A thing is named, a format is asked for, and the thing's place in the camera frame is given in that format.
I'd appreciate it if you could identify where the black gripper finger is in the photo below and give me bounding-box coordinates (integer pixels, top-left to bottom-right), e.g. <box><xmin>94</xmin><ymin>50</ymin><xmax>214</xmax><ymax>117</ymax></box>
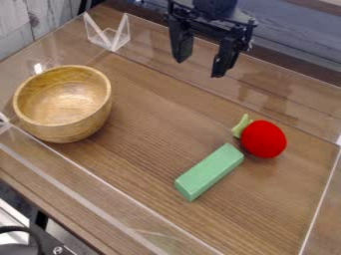
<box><xmin>210</xmin><ymin>37</ymin><xmax>241</xmax><ymax>78</ymax></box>
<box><xmin>170</xmin><ymin>18</ymin><xmax>193</xmax><ymax>63</ymax></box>

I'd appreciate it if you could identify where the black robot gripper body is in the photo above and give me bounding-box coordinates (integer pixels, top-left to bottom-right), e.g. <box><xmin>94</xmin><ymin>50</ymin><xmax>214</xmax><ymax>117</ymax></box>
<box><xmin>169</xmin><ymin>0</ymin><xmax>258</xmax><ymax>50</ymax></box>

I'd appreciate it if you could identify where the green rectangular block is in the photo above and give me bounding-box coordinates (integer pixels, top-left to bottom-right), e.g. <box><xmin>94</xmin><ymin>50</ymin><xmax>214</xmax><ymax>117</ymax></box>
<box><xmin>174</xmin><ymin>143</ymin><xmax>245</xmax><ymax>201</ymax></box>

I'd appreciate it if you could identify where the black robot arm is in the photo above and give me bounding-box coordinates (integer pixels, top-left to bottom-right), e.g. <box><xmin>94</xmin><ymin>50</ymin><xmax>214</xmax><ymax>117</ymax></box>
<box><xmin>167</xmin><ymin>0</ymin><xmax>258</xmax><ymax>78</ymax></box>

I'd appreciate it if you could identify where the brown wooden bowl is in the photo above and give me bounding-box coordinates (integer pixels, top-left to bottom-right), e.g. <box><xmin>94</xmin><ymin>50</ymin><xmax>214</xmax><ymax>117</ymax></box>
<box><xmin>12</xmin><ymin>65</ymin><xmax>115</xmax><ymax>143</ymax></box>

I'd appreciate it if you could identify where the red plush tomato toy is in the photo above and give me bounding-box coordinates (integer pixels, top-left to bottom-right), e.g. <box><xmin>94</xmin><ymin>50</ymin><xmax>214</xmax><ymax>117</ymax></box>
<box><xmin>231</xmin><ymin>114</ymin><xmax>288</xmax><ymax>158</ymax></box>

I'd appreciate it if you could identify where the clear acrylic corner bracket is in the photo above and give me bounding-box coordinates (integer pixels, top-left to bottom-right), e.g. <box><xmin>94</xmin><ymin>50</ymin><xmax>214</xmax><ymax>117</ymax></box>
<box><xmin>83</xmin><ymin>13</ymin><xmax>131</xmax><ymax>52</ymax></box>

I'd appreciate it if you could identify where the clear acrylic tray wall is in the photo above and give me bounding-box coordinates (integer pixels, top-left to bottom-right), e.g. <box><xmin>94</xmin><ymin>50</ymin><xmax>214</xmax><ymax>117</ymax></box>
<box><xmin>0</xmin><ymin>113</ymin><xmax>222</xmax><ymax>255</ymax></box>

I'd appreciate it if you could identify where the black metal table frame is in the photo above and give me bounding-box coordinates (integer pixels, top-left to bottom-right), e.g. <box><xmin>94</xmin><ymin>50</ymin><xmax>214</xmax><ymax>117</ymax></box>
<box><xmin>29</xmin><ymin>210</ymin><xmax>76</xmax><ymax>255</ymax></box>

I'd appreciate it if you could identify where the black cable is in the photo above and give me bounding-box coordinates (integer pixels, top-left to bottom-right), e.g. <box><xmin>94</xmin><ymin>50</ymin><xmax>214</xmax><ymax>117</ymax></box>
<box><xmin>0</xmin><ymin>225</ymin><xmax>46</xmax><ymax>255</ymax></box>

